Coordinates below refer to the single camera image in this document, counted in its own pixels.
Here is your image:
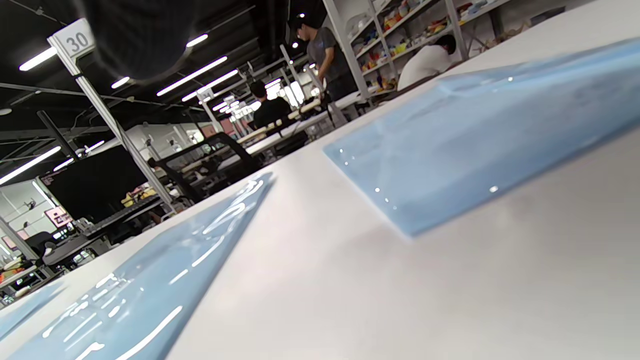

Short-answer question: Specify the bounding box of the person's right hand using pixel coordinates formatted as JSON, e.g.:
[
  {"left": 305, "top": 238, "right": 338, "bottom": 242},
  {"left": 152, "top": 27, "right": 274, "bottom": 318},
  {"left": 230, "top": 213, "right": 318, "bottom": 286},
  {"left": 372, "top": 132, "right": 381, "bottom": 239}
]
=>
[{"left": 72, "top": 0, "right": 201, "bottom": 81}]

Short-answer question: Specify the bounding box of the blue plastic snap folder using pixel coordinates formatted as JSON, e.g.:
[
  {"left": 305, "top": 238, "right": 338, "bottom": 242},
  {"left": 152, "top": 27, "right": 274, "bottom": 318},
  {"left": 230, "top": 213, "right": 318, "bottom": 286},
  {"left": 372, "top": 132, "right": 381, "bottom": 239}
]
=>
[
  {"left": 322, "top": 37, "right": 640, "bottom": 237},
  {"left": 0, "top": 282, "right": 68, "bottom": 341},
  {"left": 7, "top": 171, "right": 277, "bottom": 360}
]

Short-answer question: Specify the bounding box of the row of ceiling light strips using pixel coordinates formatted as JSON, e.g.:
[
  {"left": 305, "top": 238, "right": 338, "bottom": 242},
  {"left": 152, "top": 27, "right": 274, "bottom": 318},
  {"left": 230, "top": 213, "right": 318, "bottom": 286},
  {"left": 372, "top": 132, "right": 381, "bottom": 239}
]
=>
[{"left": 0, "top": 32, "right": 311, "bottom": 186}]

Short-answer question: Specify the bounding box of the black mesh office chair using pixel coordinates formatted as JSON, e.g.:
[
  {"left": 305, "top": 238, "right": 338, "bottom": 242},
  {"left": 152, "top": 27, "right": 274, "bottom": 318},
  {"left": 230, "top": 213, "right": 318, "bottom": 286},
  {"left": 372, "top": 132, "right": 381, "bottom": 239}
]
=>
[{"left": 155, "top": 131, "right": 262, "bottom": 202}]

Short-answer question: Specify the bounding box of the large black screen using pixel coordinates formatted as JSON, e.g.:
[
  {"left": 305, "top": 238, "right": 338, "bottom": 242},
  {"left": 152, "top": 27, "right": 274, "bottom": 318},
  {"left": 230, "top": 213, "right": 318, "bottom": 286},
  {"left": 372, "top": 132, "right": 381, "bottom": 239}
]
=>
[{"left": 42, "top": 145, "right": 151, "bottom": 221}]

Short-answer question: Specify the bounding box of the white shelving rack with items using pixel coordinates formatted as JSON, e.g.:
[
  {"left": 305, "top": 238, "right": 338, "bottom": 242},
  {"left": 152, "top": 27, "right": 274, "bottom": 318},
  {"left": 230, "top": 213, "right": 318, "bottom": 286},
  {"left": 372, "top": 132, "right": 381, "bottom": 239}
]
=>
[{"left": 322, "top": 0, "right": 506, "bottom": 101}]

